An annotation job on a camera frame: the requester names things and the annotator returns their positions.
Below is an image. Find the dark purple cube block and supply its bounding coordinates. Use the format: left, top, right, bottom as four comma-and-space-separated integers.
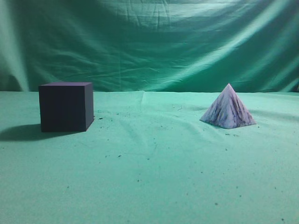
38, 82, 94, 132

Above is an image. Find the green cloth backdrop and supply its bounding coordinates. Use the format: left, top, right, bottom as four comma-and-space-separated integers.
0, 0, 299, 92

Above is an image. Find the marbled white purple square pyramid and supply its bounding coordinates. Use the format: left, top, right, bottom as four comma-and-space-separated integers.
200, 84, 257, 129

